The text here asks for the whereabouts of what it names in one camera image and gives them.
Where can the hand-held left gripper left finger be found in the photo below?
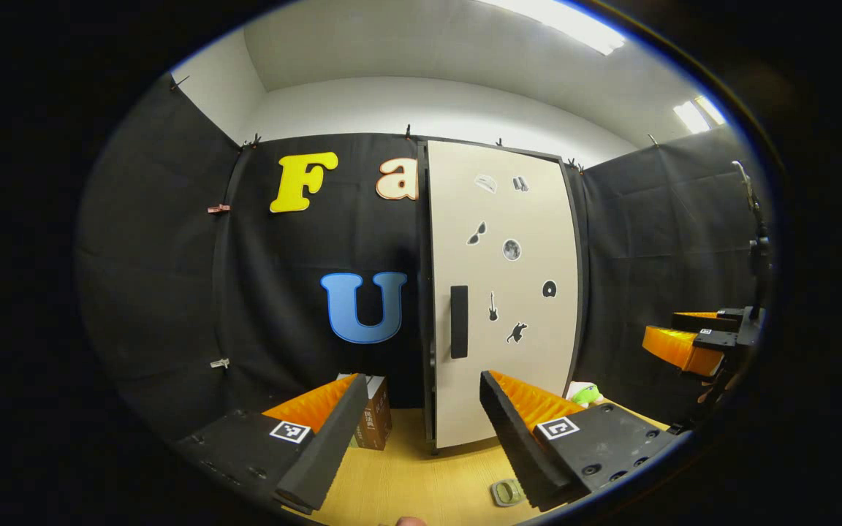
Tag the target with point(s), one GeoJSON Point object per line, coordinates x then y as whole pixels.
{"type": "Point", "coordinates": [322, 446]}

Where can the green plush toy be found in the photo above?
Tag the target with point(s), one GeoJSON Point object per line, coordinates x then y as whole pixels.
{"type": "Point", "coordinates": [586, 395]}

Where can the white clip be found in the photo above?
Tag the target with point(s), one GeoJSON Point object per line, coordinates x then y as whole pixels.
{"type": "Point", "coordinates": [220, 363]}

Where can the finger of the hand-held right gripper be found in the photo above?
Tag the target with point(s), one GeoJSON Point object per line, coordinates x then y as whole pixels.
{"type": "Point", "coordinates": [713, 320]}
{"type": "Point", "coordinates": [713, 340]}

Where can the dark grey cabinet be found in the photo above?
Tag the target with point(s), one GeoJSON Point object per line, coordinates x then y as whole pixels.
{"type": "Point", "coordinates": [425, 329]}

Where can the ceiling light panel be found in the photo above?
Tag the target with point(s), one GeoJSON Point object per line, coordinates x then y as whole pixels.
{"type": "Point", "coordinates": [567, 22]}
{"type": "Point", "coordinates": [697, 115]}

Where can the pink clip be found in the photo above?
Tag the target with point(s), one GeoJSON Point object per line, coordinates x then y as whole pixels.
{"type": "Point", "coordinates": [218, 209]}

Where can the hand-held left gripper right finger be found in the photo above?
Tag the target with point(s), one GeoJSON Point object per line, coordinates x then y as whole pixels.
{"type": "Point", "coordinates": [516, 446]}

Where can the green coaster with grey rim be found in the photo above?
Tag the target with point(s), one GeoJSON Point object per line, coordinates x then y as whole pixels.
{"type": "Point", "coordinates": [498, 500]}

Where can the green book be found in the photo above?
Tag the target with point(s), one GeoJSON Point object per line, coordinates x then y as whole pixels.
{"type": "Point", "coordinates": [354, 440]}

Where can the brown book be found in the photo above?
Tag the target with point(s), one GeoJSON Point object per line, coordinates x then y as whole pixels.
{"type": "Point", "coordinates": [376, 420]}

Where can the black backdrop cloth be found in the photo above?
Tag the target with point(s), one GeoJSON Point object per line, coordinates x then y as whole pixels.
{"type": "Point", "coordinates": [158, 292]}

